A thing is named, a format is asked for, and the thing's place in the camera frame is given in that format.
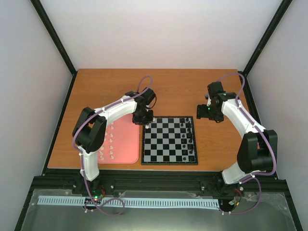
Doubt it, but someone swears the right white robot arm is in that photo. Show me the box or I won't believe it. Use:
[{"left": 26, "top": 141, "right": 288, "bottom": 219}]
[{"left": 197, "top": 81, "right": 278, "bottom": 185}]

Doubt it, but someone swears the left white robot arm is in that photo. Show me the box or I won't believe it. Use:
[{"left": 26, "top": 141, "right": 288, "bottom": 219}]
[{"left": 72, "top": 88, "right": 156, "bottom": 194}]

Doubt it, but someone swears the pink plastic tray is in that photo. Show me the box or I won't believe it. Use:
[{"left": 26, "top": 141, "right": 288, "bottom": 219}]
[{"left": 98, "top": 114, "right": 140, "bottom": 164}]

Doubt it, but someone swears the black white chessboard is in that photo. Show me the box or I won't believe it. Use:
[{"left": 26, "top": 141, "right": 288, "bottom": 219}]
[{"left": 141, "top": 116, "right": 198, "bottom": 165}]

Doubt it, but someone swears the black aluminium frame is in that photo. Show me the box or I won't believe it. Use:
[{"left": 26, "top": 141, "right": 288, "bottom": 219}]
[{"left": 15, "top": 0, "right": 303, "bottom": 231}]

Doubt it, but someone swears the light blue cable duct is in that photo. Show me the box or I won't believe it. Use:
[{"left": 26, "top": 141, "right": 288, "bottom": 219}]
[{"left": 37, "top": 195, "right": 219, "bottom": 210}]

